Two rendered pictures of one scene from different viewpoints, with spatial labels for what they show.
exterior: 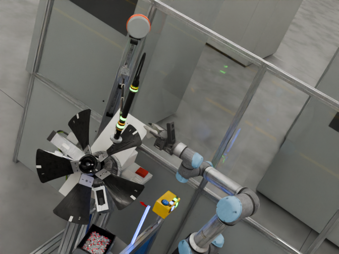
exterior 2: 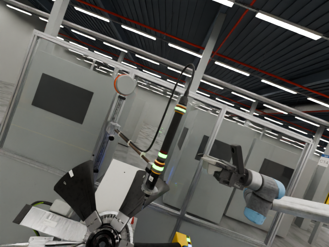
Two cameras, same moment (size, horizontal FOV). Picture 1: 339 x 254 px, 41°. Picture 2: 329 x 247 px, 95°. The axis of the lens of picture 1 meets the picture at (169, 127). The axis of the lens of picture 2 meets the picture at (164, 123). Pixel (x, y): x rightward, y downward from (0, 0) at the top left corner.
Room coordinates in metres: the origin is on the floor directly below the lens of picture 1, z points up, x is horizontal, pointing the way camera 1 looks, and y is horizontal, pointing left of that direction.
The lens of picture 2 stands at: (1.60, 0.52, 1.75)
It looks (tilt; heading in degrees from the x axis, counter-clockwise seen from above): 2 degrees down; 338
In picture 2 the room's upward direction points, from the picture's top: 21 degrees clockwise
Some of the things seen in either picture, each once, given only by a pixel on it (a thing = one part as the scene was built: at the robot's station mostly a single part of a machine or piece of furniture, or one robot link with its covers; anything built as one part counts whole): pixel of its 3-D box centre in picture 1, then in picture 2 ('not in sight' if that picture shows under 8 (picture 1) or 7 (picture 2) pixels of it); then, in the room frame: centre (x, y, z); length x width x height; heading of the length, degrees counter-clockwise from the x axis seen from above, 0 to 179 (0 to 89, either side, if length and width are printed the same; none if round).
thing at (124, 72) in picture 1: (123, 75); (113, 128); (2.75, 0.42, 1.55); 0.10 x 0.07 x 0.08; 16
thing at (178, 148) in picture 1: (179, 149); (249, 179); (2.03, -0.10, 1.64); 0.08 x 0.05 x 0.08; 161
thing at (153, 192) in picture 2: (118, 131); (152, 178); (2.16, 0.26, 1.50); 0.09 x 0.07 x 0.10; 16
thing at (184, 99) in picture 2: (125, 111); (167, 143); (2.15, 0.26, 1.66); 0.04 x 0.04 x 0.46
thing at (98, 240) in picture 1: (95, 246); not in sight; (1.92, 0.13, 0.84); 0.19 x 0.14 x 0.04; 175
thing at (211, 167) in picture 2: (149, 133); (211, 166); (2.06, 0.09, 1.64); 0.09 x 0.03 x 0.06; 82
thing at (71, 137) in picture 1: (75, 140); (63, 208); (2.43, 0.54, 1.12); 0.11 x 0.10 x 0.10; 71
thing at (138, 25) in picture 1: (138, 26); (124, 85); (2.84, 0.45, 1.88); 0.17 x 0.15 x 0.16; 71
